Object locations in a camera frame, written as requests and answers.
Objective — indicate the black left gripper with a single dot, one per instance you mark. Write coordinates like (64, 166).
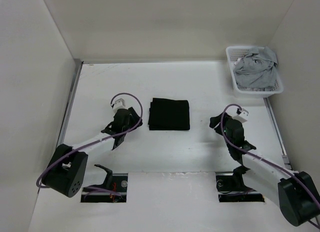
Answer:
(133, 117)

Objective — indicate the right aluminium frame rail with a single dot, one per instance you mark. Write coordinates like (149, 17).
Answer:
(277, 131)

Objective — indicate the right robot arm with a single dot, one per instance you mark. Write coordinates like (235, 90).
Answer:
(293, 192)

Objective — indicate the black tank top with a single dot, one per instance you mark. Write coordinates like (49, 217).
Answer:
(169, 115)

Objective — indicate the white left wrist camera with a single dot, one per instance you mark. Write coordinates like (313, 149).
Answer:
(118, 104)

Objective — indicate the grey tank tops pile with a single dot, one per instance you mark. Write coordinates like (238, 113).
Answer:
(257, 70)

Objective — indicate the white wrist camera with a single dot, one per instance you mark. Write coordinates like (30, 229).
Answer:
(241, 115)
(118, 104)

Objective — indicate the white plastic laundry basket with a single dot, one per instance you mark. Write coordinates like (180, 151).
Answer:
(234, 53)

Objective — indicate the left aluminium frame rail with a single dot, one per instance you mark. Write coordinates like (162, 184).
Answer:
(69, 103)

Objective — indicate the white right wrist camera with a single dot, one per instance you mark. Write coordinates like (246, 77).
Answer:
(241, 115)

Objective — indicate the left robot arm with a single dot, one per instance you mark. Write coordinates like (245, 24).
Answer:
(67, 171)

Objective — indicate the aluminium frame rail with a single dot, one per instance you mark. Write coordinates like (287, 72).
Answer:
(277, 131)
(69, 103)

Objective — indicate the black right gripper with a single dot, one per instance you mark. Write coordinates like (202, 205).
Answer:
(214, 121)

